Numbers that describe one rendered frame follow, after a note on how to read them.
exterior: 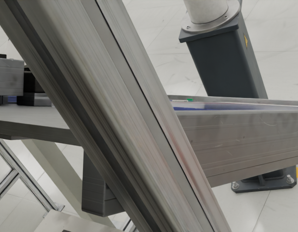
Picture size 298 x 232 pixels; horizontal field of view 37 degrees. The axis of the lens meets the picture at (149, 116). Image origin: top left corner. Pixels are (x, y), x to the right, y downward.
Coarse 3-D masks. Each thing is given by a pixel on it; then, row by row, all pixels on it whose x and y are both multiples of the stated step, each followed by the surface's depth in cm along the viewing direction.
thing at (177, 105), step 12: (180, 108) 46; (192, 108) 45; (204, 108) 46; (216, 108) 48; (228, 108) 50; (240, 108) 52; (252, 108) 54; (264, 108) 57; (276, 108) 60; (288, 108) 63
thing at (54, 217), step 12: (48, 216) 111; (60, 216) 110; (72, 216) 108; (36, 228) 110; (48, 228) 108; (60, 228) 106; (72, 228) 105; (84, 228) 103; (96, 228) 102; (108, 228) 100
